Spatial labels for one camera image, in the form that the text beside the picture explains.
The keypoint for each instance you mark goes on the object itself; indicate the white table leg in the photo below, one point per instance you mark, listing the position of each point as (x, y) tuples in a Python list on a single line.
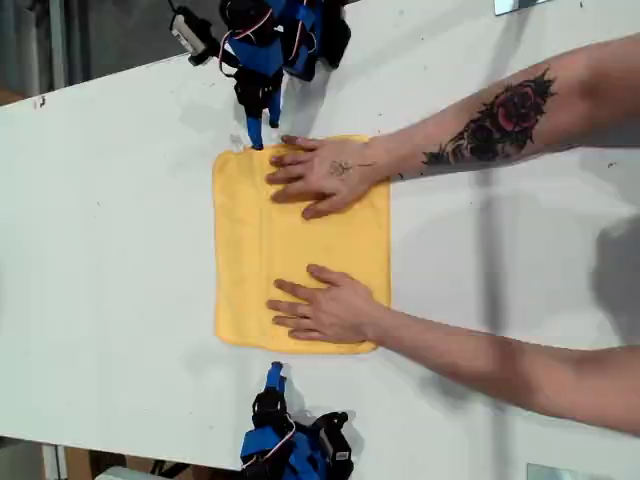
[(52, 462)]

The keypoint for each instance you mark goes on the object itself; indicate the white container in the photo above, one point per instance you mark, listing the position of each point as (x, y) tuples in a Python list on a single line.
[(120, 474)]

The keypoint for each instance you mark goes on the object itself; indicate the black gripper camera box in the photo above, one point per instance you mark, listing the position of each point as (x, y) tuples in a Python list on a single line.
[(335, 440), (189, 35)]

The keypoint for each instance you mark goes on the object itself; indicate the yellow square towel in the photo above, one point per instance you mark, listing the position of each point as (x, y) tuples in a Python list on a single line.
[(240, 240)]

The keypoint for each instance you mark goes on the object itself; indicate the grey metal post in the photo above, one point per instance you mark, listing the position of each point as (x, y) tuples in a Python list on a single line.
[(58, 45)]

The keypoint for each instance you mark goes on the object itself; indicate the person's right hand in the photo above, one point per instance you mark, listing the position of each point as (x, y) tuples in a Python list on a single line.
[(340, 170)]

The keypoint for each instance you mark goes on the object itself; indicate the person's left hand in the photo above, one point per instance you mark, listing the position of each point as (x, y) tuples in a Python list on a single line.
[(340, 312)]

